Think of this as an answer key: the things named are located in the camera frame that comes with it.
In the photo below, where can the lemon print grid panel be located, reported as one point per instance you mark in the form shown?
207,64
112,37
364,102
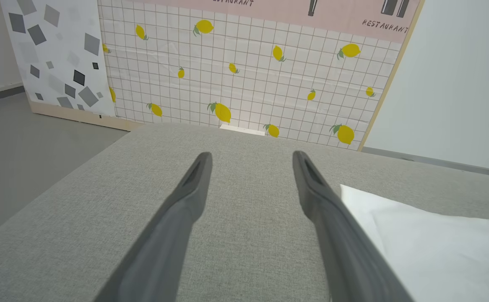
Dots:
261,67

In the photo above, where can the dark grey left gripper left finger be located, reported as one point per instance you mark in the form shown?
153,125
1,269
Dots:
165,243

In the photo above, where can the white and blue garment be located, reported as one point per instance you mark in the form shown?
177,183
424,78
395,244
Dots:
437,251

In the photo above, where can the white rolling partition board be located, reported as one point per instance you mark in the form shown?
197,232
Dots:
458,84

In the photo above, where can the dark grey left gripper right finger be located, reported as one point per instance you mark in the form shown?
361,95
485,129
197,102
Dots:
345,251

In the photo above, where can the small white flat block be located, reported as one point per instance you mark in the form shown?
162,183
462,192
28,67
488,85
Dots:
242,129

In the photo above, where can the grey squares pattern panel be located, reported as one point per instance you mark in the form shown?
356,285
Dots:
60,58

